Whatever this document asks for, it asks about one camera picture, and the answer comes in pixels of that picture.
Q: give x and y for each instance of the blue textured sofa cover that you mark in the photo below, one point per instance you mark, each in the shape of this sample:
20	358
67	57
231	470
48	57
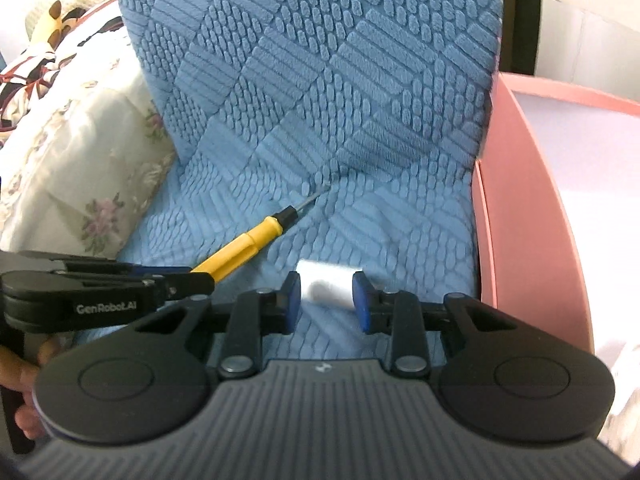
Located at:
325	110

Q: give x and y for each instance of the floral cream pillow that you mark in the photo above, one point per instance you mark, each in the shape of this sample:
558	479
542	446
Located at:
75	160

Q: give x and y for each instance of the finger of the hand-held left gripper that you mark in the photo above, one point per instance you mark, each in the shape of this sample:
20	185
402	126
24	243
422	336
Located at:
190	284
160	269

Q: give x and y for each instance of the small white charger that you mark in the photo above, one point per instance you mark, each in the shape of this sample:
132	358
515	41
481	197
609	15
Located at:
325	282

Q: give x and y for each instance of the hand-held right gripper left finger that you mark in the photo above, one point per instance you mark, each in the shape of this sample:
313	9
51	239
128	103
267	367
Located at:
291	305

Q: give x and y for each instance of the person's left hand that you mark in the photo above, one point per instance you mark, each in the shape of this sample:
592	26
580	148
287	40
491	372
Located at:
25	375

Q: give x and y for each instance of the pink box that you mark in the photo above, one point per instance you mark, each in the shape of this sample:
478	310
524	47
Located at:
525	220

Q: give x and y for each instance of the red striped printed cloth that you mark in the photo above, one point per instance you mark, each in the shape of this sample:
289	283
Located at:
40	75

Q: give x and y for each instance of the yellow plush toy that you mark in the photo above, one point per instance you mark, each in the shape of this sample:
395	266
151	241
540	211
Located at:
50	22

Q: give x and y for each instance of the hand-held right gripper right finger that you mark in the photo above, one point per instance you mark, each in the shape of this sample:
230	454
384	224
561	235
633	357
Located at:
364	305

